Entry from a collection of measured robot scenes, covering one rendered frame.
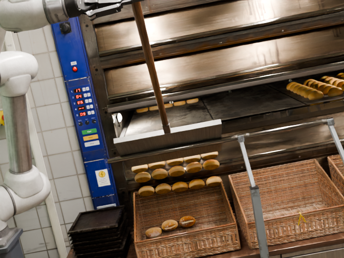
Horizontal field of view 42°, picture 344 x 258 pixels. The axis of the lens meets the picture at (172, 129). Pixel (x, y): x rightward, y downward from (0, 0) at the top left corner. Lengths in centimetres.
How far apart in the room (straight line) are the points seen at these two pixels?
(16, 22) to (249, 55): 164
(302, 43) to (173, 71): 78
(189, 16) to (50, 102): 97
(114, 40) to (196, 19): 49
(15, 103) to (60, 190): 105
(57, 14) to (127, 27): 134
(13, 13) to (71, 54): 132
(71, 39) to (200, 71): 78
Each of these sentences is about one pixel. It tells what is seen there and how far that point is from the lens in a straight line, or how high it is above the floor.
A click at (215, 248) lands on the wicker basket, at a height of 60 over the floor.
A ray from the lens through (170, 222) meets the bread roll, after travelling 278.
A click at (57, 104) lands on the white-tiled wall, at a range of 281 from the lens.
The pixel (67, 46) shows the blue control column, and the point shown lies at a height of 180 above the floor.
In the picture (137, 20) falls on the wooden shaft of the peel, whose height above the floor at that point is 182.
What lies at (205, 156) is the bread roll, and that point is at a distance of 264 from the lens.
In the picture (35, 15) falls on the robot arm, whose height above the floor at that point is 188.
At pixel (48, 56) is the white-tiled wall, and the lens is 279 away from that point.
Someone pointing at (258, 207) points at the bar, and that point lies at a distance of 231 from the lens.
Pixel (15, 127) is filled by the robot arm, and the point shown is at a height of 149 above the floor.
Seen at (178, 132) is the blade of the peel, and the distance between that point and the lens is 227.
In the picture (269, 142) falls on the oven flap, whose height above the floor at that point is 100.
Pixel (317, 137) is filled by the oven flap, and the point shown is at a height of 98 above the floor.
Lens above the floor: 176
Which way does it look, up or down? 12 degrees down
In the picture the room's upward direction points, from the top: 11 degrees counter-clockwise
